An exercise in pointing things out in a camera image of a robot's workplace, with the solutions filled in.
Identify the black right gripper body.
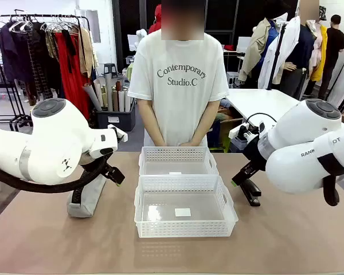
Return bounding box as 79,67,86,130
242,136,268,172

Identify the black cylindrical object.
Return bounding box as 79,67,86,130
239,178,262,207

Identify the gray pouch with black zipper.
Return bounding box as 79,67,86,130
67,168,107,219

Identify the person's right forearm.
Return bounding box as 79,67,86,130
137,99,167,143

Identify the person's left forearm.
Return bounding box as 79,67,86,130
190,100,221,143

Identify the person's left hand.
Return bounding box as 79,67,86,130
178,140,202,148

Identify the cardboard box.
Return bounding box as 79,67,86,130
217,113,245,150

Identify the white table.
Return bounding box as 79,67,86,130
224,88,302,123

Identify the black plastic crate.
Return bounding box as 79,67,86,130
95,100,137,132

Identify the white perforated plastic basket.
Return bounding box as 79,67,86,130
138,146,220,176
134,174,239,238

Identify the tan cardboard tube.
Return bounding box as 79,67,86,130
111,85,119,112

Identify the wide gray paper roll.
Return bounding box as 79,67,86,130
82,83,103,112

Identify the tall gray cardboard tube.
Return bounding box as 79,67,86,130
104,73,114,112

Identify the person in white printed T-shirt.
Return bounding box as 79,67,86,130
127,0,230,152

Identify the red dress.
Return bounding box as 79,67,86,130
54,30,92,121

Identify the beige trench coat mannequin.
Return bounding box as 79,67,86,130
237,17,279,90

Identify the green cloth table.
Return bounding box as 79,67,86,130
126,63,136,83

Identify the gray plastic stool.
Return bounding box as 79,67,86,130
103,62,117,77

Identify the navy dressed mannequin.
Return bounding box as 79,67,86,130
286,24,316,99

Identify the white coat mannequin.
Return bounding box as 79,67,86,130
257,15,302,90

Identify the yellow garment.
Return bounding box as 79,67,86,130
309,24,329,83

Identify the beige garment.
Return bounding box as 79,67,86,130
78,27,100,80

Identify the black checked garment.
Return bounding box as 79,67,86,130
27,22,56,101

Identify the man in black clothes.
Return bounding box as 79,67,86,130
318,14,344,101

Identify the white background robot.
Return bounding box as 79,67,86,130
135,27,148,44

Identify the red hooded garment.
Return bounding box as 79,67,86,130
147,4,163,35

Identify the dark navy garment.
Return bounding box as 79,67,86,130
0,22,32,84

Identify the black clothes rack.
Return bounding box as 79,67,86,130
0,13,93,132

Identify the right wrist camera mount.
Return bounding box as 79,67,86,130
228,122,252,142

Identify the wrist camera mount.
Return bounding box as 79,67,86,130
228,122,252,142
107,123,129,143

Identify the thin black camera cable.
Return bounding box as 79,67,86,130
245,112,278,127

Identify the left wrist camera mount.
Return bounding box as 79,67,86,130
107,123,129,143

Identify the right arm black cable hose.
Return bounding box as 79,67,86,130
322,171,341,207

